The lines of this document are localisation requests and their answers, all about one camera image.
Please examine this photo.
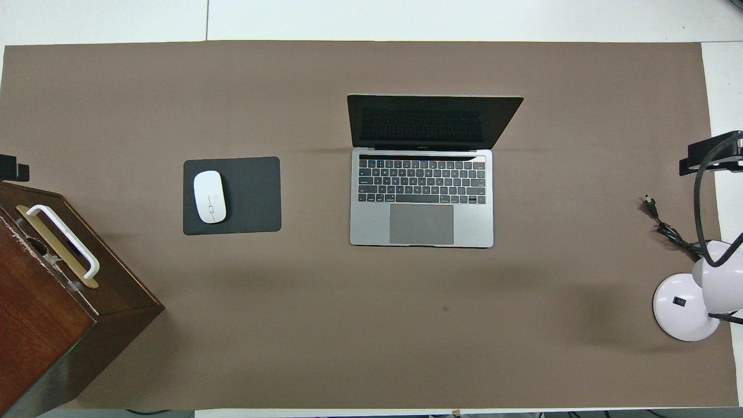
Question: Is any brown table mat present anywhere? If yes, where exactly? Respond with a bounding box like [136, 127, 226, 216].
[0, 41, 738, 410]

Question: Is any dark brown wooden box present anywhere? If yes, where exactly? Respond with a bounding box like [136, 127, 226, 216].
[0, 181, 165, 418]

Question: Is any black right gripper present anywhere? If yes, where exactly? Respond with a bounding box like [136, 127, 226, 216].
[679, 130, 743, 176]

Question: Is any grey aluminium laptop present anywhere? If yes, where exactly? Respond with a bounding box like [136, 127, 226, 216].
[347, 94, 524, 248]

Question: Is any white box handle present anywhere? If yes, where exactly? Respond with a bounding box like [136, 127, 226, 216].
[26, 204, 100, 280]

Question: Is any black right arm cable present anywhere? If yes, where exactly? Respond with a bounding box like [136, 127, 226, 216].
[693, 136, 743, 268]

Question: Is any brass handle backplate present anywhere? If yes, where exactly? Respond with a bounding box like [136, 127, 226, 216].
[16, 204, 99, 289]

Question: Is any white computer mouse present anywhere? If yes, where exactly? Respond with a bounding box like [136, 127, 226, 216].
[193, 170, 227, 224]

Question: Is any black mouse pad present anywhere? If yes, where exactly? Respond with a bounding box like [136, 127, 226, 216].
[183, 156, 282, 236]

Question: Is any white desk lamp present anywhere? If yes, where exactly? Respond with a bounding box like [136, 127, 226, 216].
[652, 239, 743, 342]

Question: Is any black lamp power cord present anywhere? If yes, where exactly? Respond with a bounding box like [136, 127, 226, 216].
[643, 196, 704, 257]

